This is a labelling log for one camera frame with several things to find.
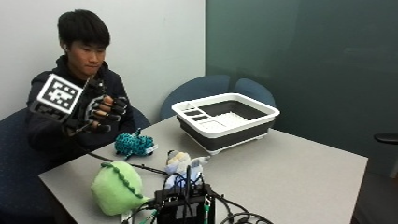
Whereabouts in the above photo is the green plush toy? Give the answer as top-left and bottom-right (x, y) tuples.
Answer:
(90, 161), (152, 217)

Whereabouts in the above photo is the blue chair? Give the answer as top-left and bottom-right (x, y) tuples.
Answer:
(160, 74), (232, 121)
(0, 106), (152, 224)
(232, 77), (277, 108)

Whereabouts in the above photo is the white and grey dish tub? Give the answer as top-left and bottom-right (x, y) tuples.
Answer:
(171, 92), (281, 156)

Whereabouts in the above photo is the black electronics box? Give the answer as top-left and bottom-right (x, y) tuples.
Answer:
(154, 165), (218, 224)

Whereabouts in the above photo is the the person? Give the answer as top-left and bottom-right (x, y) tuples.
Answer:
(25, 8), (138, 162)

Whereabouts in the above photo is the white marker cube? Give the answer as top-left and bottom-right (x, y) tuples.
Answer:
(29, 73), (86, 122)

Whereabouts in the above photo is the black chair armrest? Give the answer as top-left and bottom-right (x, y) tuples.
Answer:
(373, 133), (398, 146)

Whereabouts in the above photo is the white and blue plush toy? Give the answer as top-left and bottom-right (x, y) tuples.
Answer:
(163, 149), (212, 190)

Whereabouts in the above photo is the teal knitted soft toy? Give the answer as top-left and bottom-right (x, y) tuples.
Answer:
(114, 128), (160, 161)

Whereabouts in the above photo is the black cable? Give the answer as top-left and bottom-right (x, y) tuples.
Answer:
(67, 133), (170, 175)
(211, 189), (276, 224)

